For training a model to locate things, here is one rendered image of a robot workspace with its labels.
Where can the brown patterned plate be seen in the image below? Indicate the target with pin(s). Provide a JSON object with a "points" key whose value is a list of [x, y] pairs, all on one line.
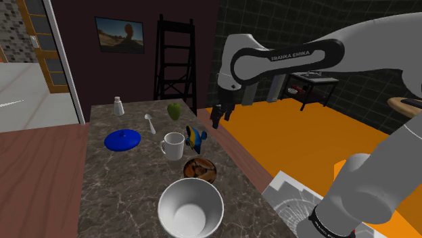
{"points": [[199, 170]]}

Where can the large white bowl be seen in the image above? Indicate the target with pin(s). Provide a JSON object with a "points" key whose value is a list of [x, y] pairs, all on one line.
{"points": [[190, 208]]}

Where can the grey patterned robot stand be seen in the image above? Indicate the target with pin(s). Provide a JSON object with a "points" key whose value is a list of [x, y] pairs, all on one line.
{"points": [[290, 204]]}

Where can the black side table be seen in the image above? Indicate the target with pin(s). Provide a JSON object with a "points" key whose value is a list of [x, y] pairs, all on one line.
{"points": [[310, 89]]}

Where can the wooden glass-panel door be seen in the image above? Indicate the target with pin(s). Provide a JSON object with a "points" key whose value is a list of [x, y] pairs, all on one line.
{"points": [[43, 43]]}

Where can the white spoon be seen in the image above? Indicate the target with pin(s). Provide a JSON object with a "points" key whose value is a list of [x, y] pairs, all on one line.
{"points": [[150, 123]]}

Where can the white mug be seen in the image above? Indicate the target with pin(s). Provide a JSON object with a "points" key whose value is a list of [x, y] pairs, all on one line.
{"points": [[173, 146]]}

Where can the green apple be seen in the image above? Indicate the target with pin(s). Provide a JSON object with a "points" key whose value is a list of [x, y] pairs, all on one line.
{"points": [[174, 111]]}

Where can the round wooden table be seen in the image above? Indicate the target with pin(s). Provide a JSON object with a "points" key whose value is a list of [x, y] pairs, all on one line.
{"points": [[405, 106]]}

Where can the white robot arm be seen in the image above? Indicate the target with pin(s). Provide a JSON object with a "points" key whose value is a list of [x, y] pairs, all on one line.
{"points": [[369, 52]]}

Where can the white salt shaker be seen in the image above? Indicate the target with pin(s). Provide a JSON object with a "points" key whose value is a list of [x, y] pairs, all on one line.
{"points": [[118, 106]]}

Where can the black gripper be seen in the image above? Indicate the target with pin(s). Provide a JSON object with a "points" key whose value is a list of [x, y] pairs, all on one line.
{"points": [[226, 99]]}

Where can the blue and yellow fish figure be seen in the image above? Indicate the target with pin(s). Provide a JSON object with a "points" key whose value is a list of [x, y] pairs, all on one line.
{"points": [[194, 138]]}

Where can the framed landscape wall picture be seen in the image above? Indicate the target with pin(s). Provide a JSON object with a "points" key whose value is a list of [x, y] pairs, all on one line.
{"points": [[120, 35]]}

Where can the black ladder shelf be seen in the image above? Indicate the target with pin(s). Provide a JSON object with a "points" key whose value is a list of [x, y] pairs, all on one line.
{"points": [[174, 59]]}

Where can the blue round lid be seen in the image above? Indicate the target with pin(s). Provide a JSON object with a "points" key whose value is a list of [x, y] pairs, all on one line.
{"points": [[122, 140]]}

